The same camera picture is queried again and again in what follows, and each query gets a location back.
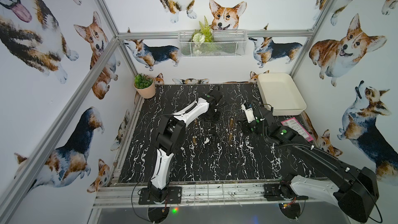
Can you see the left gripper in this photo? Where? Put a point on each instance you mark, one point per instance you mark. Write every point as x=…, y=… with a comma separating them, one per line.
x=213, y=110

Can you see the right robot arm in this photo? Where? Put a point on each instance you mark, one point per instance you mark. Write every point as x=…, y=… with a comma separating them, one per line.
x=353, y=190

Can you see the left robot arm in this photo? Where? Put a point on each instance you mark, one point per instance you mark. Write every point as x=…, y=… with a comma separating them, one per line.
x=170, y=136

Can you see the pink printed card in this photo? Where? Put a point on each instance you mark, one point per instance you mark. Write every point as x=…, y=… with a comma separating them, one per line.
x=296, y=126

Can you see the cream rectangular tray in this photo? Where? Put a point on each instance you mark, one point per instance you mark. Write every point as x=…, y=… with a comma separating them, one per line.
x=279, y=91

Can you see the fern and white flower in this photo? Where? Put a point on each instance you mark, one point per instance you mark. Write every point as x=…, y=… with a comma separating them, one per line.
x=202, y=39

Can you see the potted green plant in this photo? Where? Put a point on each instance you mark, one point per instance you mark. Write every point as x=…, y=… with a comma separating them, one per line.
x=144, y=85

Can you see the white wire basket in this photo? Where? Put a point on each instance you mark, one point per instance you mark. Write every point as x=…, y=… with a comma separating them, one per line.
x=227, y=44

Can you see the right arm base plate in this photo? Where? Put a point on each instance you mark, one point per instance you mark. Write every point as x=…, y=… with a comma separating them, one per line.
x=278, y=192

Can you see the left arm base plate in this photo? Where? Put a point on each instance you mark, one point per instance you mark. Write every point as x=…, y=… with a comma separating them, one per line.
x=169, y=195

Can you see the aluminium front rail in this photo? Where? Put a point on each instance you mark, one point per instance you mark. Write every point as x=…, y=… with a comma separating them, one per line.
x=241, y=193

